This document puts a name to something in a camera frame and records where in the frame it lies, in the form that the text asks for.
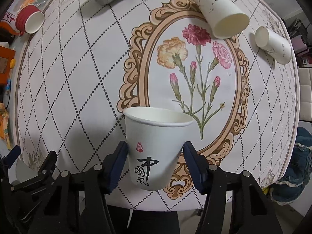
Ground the white cup with black calligraphy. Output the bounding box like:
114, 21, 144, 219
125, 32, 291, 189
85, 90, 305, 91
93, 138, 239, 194
123, 107, 194, 191

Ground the white paper cup right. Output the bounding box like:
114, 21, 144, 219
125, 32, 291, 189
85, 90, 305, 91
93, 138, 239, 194
255, 27, 292, 65

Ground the white paper cup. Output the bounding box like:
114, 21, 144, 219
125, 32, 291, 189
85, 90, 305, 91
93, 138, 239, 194
255, 27, 292, 65
194, 0, 250, 39

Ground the white paper cup centre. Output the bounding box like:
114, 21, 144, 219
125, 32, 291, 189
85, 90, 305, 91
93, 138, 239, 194
194, 0, 250, 39

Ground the red ribbed paper cup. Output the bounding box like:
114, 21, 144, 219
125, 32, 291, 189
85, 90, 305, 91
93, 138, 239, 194
15, 5, 45, 35

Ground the colourful snack packet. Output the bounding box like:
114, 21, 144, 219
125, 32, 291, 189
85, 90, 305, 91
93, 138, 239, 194
0, 103, 12, 150

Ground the blue crumpled cloth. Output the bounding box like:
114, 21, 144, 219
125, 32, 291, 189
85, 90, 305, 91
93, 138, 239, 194
269, 127, 311, 206

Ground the floral diamond pattern tablecloth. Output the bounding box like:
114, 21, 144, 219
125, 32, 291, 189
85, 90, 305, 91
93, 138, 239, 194
13, 0, 301, 211

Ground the white padded chair right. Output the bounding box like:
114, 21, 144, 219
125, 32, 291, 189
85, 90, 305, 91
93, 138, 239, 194
298, 68, 312, 123

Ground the orange gift box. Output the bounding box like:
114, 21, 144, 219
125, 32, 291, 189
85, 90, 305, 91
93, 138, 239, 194
0, 47, 15, 86

